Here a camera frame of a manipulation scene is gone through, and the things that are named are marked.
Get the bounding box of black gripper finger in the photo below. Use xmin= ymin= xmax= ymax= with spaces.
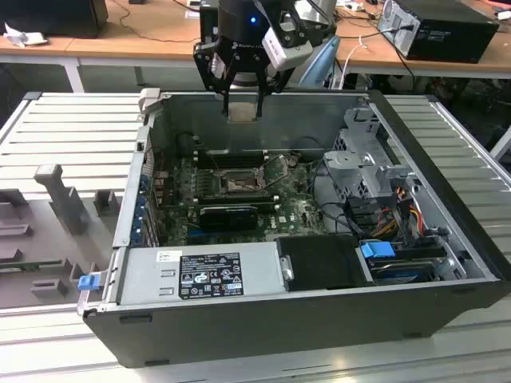
xmin=193 ymin=41 xmax=237 ymax=119
xmin=254 ymin=55 xmax=297 ymax=119

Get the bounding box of square silver CPU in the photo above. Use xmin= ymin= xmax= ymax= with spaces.
xmin=228 ymin=101 xmax=259 ymax=123

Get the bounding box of metal CPU socket cover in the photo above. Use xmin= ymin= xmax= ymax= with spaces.
xmin=259 ymin=153 xmax=291 ymax=191

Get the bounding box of thin metal locking lever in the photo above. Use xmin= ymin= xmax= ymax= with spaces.
xmin=207 ymin=149 xmax=231 ymax=179
xmin=264 ymin=162 xmax=304 ymax=190

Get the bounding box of black RAM slot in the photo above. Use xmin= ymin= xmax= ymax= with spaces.
xmin=194 ymin=190 xmax=271 ymax=200
xmin=196 ymin=150 xmax=267 ymax=160
xmin=197 ymin=157 xmax=268 ymax=169
xmin=193 ymin=197 xmax=280 ymax=213

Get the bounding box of CPU socket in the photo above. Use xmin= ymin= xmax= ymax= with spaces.
xmin=218 ymin=168 xmax=265 ymax=193

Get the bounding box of small black PC tower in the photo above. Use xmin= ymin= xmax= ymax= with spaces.
xmin=199 ymin=0 xmax=220 ymax=43

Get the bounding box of long wooden desk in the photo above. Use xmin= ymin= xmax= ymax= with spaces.
xmin=63 ymin=0 xmax=511 ymax=87

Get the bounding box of grey metal drive cage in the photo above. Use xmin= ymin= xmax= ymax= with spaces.
xmin=322 ymin=106 xmax=421 ymax=201

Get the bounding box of green motherboard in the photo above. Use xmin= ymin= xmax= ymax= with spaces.
xmin=159 ymin=151 xmax=333 ymax=247

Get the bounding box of black graphics card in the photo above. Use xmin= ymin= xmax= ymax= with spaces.
xmin=198 ymin=205 xmax=259 ymax=232

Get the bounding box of large black box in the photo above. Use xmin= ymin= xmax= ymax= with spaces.
xmin=0 ymin=0 xmax=109 ymax=40

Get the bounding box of short wooden desk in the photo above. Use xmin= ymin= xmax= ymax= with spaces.
xmin=0 ymin=0 xmax=111 ymax=93

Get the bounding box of black desktop PC lying flat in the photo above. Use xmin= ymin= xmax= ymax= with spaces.
xmin=377 ymin=0 xmax=501 ymax=65

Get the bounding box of black plastic air shroud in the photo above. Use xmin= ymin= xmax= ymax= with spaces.
xmin=275 ymin=234 xmax=377 ymax=293

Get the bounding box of crumpled white paper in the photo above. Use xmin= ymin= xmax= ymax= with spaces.
xmin=2 ymin=22 xmax=50 ymax=48

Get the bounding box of hard disk in blue carrier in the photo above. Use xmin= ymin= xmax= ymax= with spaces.
xmin=358 ymin=240 xmax=438 ymax=286

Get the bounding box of grey power supply unit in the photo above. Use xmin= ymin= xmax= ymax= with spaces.
xmin=118 ymin=244 xmax=287 ymax=307

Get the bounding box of grey parts rack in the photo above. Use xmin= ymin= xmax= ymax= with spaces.
xmin=0 ymin=163 xmax=125 ymax=311

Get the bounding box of black open PC case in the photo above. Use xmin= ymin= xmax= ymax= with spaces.
xmin=75 ymin=88 xmax=511 ymax=370

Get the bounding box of green RAM stick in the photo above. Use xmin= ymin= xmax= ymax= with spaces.
xmin=0 ymin=259 xmax=64 ymax=274

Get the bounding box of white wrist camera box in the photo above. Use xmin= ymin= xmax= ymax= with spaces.
xmin=261 ymin=10 xmax=337 ymax=73

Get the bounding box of thin black desk cable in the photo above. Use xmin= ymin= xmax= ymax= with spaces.
xmin=118 ymin=0 xmax=202 ymax=44

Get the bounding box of grey case release handle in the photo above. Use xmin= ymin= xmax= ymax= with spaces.
xmin=138 ymin=88 xmax=163 ymax=117

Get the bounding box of white cable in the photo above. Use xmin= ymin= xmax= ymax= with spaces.
xmin=339 ymin=34 xmax=369 ymax=89

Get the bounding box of black power cable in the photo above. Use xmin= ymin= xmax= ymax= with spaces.
xmin=378 ymin=26 xmax=417 ymax=77

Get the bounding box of black wire bundle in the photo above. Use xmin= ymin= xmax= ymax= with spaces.
xmin=311 ymin=157 xmax=385 ymax=237

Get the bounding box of yellow red wire bundle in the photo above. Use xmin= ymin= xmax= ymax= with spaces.
xmin=370 ymin=205 xmax=426 ymax=240

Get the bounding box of black plastic disk rail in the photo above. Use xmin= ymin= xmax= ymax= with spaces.
xmin=393 ymin=243 xmax=448 ymax=260

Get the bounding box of white metal frame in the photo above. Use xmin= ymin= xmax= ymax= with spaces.
xmin=489 ymin=126 xmax=511 ymax=161

